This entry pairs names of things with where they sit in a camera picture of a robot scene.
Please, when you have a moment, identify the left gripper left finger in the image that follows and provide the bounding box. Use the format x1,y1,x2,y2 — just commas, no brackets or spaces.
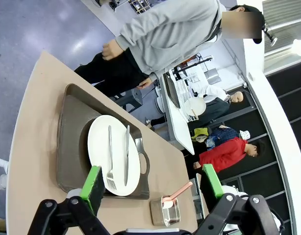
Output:
27,165,111,235

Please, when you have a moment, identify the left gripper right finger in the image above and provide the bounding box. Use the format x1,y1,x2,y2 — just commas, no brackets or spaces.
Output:
196,163,285,235

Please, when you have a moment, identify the person's right forearm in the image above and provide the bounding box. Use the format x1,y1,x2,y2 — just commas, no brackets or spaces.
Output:
115,17,163,52

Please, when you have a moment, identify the person's left forearm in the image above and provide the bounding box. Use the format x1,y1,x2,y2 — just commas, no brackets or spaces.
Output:
148,62,180,83

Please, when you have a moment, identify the person's left hand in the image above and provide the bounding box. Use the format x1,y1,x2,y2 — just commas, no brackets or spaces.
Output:
138,77,153,89

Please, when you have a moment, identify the person's right hand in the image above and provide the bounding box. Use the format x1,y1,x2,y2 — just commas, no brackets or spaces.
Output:
102,39,124,61

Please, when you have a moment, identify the person in red jacket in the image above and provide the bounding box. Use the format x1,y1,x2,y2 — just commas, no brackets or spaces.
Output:
193,137,266,173

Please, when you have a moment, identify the silver fork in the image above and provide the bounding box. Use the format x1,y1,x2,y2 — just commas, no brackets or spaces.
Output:
105,125,118,190

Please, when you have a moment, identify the white round plate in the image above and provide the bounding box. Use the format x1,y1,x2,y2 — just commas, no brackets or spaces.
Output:
87,115,141,197
183,97,207,118

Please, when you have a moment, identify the silver table knife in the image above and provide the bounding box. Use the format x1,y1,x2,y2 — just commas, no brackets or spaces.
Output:
123,124,131,187

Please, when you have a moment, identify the brown serving tray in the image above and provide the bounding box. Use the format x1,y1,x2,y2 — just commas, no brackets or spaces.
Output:
56,83,151,200

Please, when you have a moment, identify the rectangular metal tin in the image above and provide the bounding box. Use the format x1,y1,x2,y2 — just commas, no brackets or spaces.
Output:
150,195,181,227

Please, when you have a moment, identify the white side table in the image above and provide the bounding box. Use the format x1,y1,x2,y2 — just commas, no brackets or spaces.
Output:
161,72,207,155

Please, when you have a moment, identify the mannequin in white shirt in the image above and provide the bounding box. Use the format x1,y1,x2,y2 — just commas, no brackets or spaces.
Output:
197,84,245,125

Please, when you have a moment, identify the grey plastic stool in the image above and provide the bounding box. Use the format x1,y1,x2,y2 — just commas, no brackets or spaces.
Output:
111,87,144,115

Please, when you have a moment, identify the black tripod stand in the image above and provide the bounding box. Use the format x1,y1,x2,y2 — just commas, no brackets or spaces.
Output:
172,55,214,80

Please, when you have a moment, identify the person in grey hoodie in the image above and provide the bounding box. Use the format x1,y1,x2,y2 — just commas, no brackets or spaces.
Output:
74,0,266,98

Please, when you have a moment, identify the wooden shoe rack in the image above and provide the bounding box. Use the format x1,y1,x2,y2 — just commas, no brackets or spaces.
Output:
127,0,153,12

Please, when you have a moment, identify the red handle lint roller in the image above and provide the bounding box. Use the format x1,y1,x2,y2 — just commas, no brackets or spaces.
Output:
161,181,193,209

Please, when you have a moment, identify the white wire dish rack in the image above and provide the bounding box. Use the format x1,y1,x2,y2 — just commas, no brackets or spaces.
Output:
175,79,207,122

